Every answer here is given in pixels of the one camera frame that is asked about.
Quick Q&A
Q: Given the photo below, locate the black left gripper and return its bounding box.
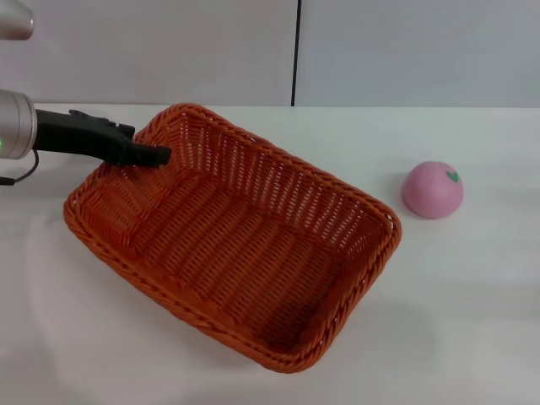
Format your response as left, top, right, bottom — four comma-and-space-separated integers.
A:
34, 109, 173, 168

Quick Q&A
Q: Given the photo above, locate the orange woven rectangular basket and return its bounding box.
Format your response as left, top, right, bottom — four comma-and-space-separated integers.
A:
62, 102, 403, 375

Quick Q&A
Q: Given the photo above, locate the pink toy peach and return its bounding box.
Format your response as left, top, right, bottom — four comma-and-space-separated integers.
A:
401, 160, 465, 220

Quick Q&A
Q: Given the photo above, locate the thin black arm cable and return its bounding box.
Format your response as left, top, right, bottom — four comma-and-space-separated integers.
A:
0, 148, 41, 187

